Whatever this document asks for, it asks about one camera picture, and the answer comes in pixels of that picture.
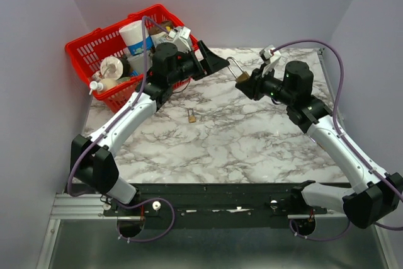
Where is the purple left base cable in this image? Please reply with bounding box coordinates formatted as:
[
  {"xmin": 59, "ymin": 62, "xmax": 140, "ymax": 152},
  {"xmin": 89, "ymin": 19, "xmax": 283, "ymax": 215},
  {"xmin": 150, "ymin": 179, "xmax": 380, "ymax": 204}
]
[{"xmin": 117, "ymin": 198, "xmax": 176, "ymax": 244}]

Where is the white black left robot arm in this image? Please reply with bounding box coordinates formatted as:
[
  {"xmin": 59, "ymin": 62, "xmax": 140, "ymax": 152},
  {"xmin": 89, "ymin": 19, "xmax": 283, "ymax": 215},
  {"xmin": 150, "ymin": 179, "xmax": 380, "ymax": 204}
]
[{"xmin": 67, "ymin": 41, "xmax": 230, "ymax": 215}]

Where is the red plastic shopping basket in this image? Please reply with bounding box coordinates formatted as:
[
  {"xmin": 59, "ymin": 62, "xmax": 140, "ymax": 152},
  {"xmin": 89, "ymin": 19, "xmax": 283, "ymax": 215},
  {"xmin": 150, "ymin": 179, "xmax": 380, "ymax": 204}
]
[{"xmin": 65, "ymin": 4, "xmax": 184, "ymax": 113}]

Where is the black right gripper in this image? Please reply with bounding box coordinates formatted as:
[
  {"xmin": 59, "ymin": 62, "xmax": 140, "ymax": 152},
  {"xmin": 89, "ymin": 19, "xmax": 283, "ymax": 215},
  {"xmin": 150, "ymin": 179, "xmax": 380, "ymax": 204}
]
[{"xmin": 235, "ymin": 62, "xmax": 295, "ymax": 106}]

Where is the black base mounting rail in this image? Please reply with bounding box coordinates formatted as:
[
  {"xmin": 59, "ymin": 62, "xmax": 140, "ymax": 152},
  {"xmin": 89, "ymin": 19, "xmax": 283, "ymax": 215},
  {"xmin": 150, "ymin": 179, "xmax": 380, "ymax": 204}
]
[{"xmin": 101, "ymin": 183, "xmax": 332, "ymax": 234}]

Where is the small brass padlock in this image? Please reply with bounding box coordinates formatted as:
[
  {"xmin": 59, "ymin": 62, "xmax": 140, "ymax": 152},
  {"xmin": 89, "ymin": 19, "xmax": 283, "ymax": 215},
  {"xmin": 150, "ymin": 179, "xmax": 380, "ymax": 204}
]
[{"xmin": 187, "ymin": 108, "xmax": 197, "ymax": 123}]

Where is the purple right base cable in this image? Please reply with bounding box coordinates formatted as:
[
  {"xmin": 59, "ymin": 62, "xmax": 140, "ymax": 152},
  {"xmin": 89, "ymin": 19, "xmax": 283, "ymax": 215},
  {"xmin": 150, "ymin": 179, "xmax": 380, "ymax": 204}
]
[{"xmin": 288, "ymin": 218, "xmax": 352, "ymax": 242}]

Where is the brass padlock long shackle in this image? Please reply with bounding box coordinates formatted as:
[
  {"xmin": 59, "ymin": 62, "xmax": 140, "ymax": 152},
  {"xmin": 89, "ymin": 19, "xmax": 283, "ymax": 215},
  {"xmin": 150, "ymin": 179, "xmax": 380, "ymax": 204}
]
[{"xmin": 226, "ymin": 56, "xmax": 251, "ymax": 86}]

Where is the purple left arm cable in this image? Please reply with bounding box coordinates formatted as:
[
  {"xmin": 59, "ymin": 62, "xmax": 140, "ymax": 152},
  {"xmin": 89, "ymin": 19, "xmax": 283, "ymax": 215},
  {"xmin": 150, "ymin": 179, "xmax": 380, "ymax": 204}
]
[{"xmin": 67, "ymin": 16, "xmax": 173, "ymax": 198}]

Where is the grey paper cup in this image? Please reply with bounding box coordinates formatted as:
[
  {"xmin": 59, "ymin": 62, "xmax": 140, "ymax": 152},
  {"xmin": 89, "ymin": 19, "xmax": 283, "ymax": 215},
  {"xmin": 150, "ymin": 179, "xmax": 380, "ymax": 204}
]
[{"xmin": 127, "ymin": 50, "xmax": 152, "ymax": 76}]

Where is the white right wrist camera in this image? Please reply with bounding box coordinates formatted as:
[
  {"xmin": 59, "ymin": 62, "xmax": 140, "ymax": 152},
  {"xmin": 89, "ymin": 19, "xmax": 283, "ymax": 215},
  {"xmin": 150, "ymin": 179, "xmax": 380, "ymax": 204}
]
[{"xmin": 259, "ymin": 45, "xmax": 281, "ymax": 76}]

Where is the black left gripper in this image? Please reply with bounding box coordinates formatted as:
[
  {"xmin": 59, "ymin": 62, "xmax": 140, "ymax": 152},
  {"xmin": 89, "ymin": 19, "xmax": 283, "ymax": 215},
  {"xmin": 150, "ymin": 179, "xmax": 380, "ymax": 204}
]
[{"xmin": 168, "ymin": 40, "xmax": 230, "ymax": 86}]

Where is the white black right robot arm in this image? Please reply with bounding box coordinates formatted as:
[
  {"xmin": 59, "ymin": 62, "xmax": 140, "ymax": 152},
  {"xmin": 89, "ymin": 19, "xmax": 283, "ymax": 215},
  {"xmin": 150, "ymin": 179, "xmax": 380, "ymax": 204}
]
[{"xmin": 235, "ymin": 61, "xmax": 402, "ymax": 229}]

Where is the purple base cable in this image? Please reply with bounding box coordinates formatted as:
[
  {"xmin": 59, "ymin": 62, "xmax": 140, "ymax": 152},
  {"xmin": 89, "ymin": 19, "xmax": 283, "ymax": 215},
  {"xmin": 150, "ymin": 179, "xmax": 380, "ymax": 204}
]
[
  {"xmin": 117, "ymin": 198, "xmax": 176, "ymax": 244},
  {"xmin": 288, "ymin": 218, "xmax": 352, "ymax": 242}
]

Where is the white pump lotion bottle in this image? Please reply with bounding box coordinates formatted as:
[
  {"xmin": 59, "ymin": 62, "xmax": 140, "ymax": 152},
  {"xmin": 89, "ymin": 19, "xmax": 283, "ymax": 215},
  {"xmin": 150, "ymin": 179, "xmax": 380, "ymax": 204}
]
[{"xmin": 89, "ymin": 78, "xmax": 118, "ymax": 95}]

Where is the grey cartoon snack bag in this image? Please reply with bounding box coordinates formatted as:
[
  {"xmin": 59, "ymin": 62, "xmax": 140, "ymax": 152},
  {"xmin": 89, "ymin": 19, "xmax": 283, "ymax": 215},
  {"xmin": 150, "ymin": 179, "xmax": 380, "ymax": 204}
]
[{"xmin": 149, "ymin": 26, "xmax": 176, "ymax": 47}]

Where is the white paper towel roll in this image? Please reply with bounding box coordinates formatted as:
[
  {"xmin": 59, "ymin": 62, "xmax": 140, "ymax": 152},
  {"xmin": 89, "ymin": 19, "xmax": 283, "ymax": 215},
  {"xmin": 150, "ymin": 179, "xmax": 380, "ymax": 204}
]
[{"xmin": 118, "ymin": 20, "xmax": 144, "ymax": 55}]

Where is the brown chocolate package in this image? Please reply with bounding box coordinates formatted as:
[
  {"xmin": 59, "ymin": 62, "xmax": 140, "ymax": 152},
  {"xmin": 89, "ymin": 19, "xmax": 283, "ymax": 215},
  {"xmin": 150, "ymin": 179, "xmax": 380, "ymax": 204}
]
[{"xmin": 148, "ymin": 20, "xmax": 175, "ymax": 36}]

